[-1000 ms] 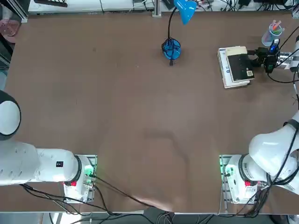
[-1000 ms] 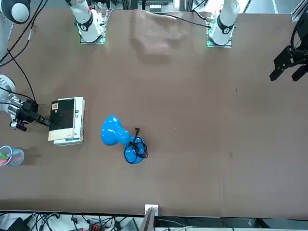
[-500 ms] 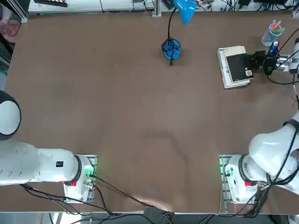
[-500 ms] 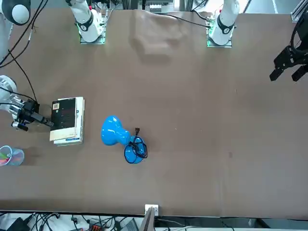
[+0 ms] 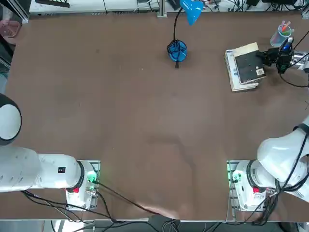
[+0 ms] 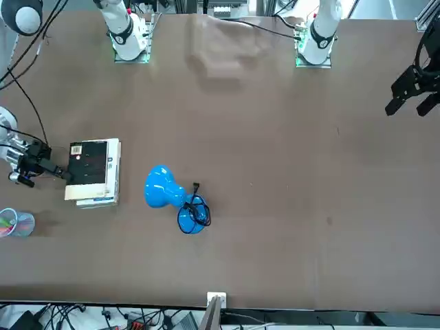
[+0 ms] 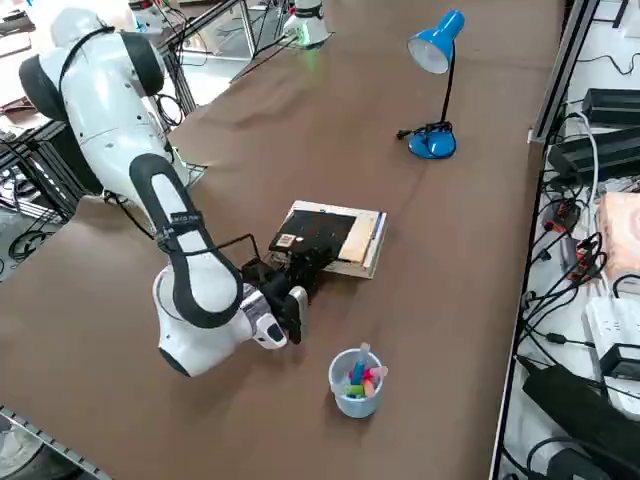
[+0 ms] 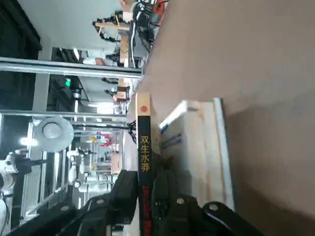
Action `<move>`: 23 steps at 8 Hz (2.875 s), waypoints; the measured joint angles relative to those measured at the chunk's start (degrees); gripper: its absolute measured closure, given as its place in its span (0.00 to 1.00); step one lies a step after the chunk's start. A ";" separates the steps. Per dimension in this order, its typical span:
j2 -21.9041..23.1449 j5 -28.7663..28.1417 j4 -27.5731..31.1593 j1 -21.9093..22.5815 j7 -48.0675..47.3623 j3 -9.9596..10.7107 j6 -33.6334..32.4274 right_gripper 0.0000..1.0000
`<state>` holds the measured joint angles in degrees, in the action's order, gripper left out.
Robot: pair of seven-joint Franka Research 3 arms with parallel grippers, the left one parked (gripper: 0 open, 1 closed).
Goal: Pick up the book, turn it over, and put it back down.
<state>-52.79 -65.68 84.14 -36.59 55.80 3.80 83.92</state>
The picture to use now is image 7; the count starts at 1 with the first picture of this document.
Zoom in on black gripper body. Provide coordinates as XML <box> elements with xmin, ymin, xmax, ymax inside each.
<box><xmin>242</xmin><ymin>259</ymin><xmax>314</xmax><ymax>311</ymax></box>

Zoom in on black and beige book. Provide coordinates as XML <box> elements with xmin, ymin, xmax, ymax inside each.
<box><xmin>268</xmin><ymin>208</ymin><xmax>375</xmax><ymax>266</ymax></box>

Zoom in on thick white book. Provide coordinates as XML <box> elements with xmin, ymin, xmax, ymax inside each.
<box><xmin>287</xmin><ymin>199</ymin><xmax>389</xmax><ymax>280</ymax></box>

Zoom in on translucent pen cup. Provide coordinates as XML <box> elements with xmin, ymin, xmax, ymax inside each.
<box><xmin>328</xmin><ymin>348</ymin><xmax>389</xmax><ymax>420</ymax></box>

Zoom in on blue desk lamp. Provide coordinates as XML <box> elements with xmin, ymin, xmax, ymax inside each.
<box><xmin>407</xmin><ymin>8</ymin><xmax>466</xmax><ymax>161</ymax></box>

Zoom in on orange and black plug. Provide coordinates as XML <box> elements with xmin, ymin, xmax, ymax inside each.
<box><xmin>544</xmin><ymin>199</ymin><xmax>581</xmax><ymax>231</ymax></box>

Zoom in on orange and black clip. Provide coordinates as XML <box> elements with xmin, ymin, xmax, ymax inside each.
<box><xmin>572</xmin><ymin>234</ymin><xmax>609</xmax><ymax>286</ymax></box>

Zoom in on white power strip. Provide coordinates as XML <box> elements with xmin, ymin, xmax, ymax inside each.
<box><xmin>583</xmin><ymin>297</ymin><xmax>640</xmax><ymax>351</ymax></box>

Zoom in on pink packet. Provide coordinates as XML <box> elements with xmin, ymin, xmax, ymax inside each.
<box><xmin>597</xmin><ymin>191</ymin><xmax>640</xmax><ymax>276</ymax></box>

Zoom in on small black box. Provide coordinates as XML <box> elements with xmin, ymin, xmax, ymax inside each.
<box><xmin>598</xmin><ymin>343</ymin><xmax>640</xmax><ymax>381</ymax></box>

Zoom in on black power adapter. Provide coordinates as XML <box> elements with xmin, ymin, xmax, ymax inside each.
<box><xmin>582</xmin><ymin>88</ymin><xmax>640</xmax><ymax>116</ymax></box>
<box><xmin>547</xmin><ymin>127</ymin><xmax>640</xmax><ymax>184</ymax></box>

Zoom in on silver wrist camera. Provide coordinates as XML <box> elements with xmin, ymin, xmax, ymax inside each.
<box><xmin>284</xmin><ymin>285</ymin><xmax>310</xmax><ymax>346</ymax></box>

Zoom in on black frame rack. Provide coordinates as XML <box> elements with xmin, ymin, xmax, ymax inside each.
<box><xmin>0</xmin><ymin>107</ymin><xmax>109</xmax><ymax>224</ymax></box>

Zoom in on grey slotted rail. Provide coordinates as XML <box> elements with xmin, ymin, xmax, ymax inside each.
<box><xmin>0</xmin><ymin>403</ymin><xmax>111</xmax><ymax>480</ymax></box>

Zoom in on white cable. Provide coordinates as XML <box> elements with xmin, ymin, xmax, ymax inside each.
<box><xmin>564</xmin><ymin>110</ymin><xmax>601</xmax><ymax>221</ymax></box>

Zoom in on aluminium frame post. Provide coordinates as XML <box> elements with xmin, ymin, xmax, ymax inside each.
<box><xmin>528</xmin><ymin>0</ymin><xmax>601</xmax><ymax>145</ymax></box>

